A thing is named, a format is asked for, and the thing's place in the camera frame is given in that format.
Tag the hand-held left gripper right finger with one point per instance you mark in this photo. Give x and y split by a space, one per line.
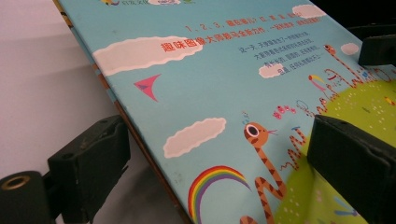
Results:
358 168

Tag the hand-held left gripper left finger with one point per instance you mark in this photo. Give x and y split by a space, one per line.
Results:
93 161

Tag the light blue picture book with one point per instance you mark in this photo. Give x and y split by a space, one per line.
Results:
218 87

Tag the white table cover sheet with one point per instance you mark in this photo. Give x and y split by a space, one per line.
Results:
31 77

